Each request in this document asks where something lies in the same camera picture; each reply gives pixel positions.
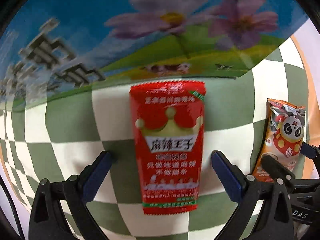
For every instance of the orange panda snack packet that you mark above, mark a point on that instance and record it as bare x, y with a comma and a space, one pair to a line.
283, 138

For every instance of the cardboard box with landscape print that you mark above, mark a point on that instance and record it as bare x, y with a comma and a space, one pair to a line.
52, 47

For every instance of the tall red spicy snack packet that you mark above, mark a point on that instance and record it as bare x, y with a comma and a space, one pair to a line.
168, 126

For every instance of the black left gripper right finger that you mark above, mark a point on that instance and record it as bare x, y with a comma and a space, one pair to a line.
275, 217

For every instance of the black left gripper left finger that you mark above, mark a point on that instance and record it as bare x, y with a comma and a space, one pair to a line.
47, 218

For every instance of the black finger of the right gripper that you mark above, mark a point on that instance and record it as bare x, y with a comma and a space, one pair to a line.
309, 151
276, 170

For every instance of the green white checkered tablecloth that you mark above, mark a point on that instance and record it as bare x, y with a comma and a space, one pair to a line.
57, 139

